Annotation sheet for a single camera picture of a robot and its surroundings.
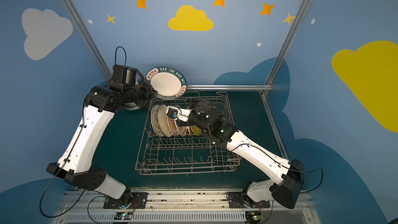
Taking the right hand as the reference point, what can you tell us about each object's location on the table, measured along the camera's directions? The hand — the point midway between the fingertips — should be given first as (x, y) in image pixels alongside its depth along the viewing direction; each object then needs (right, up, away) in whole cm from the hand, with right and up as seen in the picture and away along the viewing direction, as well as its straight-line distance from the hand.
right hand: (182, 100), depth 67 cm
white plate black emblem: (-19, -11, +22) cm, 31 cm away
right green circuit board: (+33, -54, +4) cm, 63 cm away
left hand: (-10, +5, +1) cm, 11 cm away
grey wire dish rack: (0, -31, +23) cm, 39 cm away
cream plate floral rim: (-13, -11, +22) cm, 28 cm away
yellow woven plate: (+5, -17, +26) cm, 32 cm away
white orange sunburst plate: (-3, -17, +26) cm, 32 cm away
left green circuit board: (-28, -53, +4) cm, 60 cm away
